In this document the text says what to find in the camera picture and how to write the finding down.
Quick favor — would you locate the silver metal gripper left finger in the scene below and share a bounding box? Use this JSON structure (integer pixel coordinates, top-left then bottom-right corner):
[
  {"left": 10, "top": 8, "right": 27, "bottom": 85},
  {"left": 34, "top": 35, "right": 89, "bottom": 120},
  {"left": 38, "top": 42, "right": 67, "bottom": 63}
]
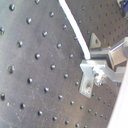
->
[{"left": 79, "top": 60, "right": 125, "bottom": 98}]

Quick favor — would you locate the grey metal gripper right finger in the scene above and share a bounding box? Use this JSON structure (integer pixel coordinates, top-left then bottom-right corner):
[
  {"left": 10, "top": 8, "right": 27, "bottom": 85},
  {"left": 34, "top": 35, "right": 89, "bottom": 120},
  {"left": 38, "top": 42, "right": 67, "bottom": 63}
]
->
[{"left": 89, "top": 33, "right": 128, "bottom": 69}]

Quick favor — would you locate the white cable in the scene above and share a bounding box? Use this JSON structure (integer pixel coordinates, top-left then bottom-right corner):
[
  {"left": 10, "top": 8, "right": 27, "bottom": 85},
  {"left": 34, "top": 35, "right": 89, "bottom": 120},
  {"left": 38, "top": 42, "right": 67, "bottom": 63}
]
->
[{"left": 58, "top": 0, "right": 92, "bottom": 61}]

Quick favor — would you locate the blue object at corner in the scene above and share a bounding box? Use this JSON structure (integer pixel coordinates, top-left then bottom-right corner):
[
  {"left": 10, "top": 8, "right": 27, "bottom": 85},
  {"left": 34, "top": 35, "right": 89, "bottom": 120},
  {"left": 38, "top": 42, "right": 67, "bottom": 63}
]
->
[{"left": 118, "top": 0, "right": 128, "bottom": 17}]

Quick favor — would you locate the white curved edge object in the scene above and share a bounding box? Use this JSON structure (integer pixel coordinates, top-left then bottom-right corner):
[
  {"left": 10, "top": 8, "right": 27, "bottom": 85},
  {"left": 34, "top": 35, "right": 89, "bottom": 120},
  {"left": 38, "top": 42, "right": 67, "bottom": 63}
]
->
[{"left": 107, "top": 63, "right": 128, "bottom": 128}]

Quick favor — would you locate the black perforated breadboard plate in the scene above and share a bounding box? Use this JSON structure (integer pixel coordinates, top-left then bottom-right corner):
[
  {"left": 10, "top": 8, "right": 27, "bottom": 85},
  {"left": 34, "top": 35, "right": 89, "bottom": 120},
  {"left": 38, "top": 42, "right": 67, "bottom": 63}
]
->
[{"left": 0, "top": 0, "right": 128, "bottom": 128}]

